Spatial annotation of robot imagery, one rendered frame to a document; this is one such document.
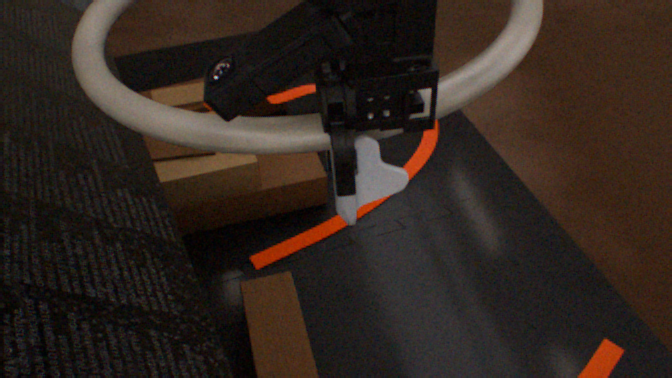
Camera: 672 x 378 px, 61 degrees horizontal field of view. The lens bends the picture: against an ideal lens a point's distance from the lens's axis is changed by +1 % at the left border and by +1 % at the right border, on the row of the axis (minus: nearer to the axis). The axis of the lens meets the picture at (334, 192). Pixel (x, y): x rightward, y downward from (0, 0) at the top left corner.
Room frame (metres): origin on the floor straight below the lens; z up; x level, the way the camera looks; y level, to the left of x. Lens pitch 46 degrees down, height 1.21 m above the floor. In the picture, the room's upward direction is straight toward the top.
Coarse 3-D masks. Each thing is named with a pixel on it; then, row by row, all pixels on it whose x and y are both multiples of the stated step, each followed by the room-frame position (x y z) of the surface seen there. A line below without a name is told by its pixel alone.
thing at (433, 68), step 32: (320, 0) 0.32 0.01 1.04; (352, 0) 0.32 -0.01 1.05; (384, 0) 0.32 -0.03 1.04; (416, 0) 0.34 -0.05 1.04; (352, 32) 0.33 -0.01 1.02; (384, 32) 0.34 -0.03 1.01; (416, 32) 0.34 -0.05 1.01; (320, 64) 0.33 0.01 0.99; (352, 64) 0.34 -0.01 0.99; (384, 64) 0.33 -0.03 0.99; (416, 64) 0.34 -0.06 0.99; (320, 96) 0.33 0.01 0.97; (352, 96) 0.32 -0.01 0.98; (384, 96) 0.32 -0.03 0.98; (416, 96) 0.34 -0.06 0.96; (384, 128) 0.33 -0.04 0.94; (416, 128) 0.32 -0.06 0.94
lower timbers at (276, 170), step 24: (144, 96) 1.48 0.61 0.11; (264, 168) 1.13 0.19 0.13; (288, 168) 1.13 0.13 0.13; (312, 168) 1.13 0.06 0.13; (264, 192) 1.05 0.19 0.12; (288, 192) 1.07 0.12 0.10; (312, 192) 1.09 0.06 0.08; (192, 216) 0.99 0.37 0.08; (216, 216) 1.01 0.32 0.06; (240, 216) 1.03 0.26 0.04; (264, 216) 1.05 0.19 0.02
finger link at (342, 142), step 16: (336, 112) 0.32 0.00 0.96; (336, 128) 0.30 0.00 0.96; (352, 128) 0.31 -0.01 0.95; (336, 144) 0.30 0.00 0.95; (352, 144) 0.30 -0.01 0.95; (336, 160) 0.30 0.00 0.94; (352, 160) 0.30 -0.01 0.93; (336, 176) 0.30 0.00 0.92; (352, 176) 0.31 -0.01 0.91; (336, 192) 0.30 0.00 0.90; (352, 192) 0.30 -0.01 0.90
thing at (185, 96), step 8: (168, 88) 1.51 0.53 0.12; (176, 88) 1.51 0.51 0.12; (184, 88) 1.51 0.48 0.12; (192, 88) 1.51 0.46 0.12; (200, 88) 1.51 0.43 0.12; (152, 96) 1.46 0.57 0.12; (160, 96) 1.46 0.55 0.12; (168, 96) 1.46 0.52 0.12; (176, 96) 1.46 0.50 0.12; (184, 96) 1.46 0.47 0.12; (192, 96) 1.46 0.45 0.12; (200, 96) 1.46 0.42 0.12; (168, 104) 1.42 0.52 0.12; (176, 104) 1.42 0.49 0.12; (184, 104) 1.43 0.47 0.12; (192, 104) 1.43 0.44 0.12; (200, 104) 1.44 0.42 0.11
